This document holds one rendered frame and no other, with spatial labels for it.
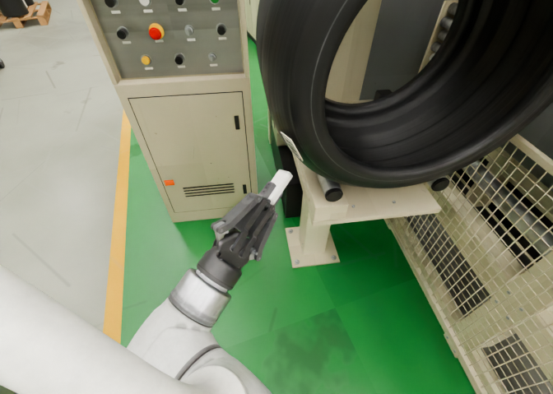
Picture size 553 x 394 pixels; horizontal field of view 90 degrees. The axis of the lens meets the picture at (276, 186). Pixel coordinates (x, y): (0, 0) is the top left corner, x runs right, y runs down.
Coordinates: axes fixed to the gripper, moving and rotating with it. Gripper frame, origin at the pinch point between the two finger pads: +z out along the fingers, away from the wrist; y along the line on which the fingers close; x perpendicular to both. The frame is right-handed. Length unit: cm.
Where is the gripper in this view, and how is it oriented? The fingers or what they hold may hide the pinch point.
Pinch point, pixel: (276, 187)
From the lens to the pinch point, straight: 53.4
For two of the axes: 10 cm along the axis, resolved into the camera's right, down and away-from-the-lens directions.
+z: 5.4, -7.9, 2.7
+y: 5.0, 5.7, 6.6
